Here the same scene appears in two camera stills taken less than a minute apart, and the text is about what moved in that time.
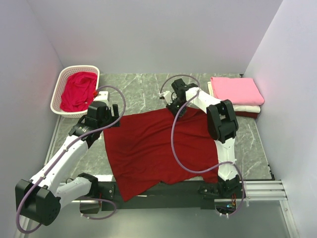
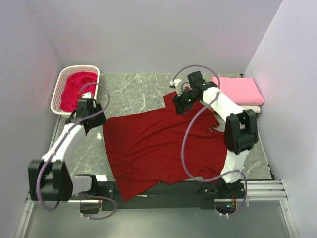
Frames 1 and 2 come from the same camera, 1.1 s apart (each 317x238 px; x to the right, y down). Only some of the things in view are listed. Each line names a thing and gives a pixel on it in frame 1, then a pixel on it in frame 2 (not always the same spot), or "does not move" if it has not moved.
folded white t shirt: x=252 y=108 does not move
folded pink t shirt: x=240 y=90 does not move
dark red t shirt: x=141 y=153 does not move
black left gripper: x=112 y=119 -> x=101 y=120
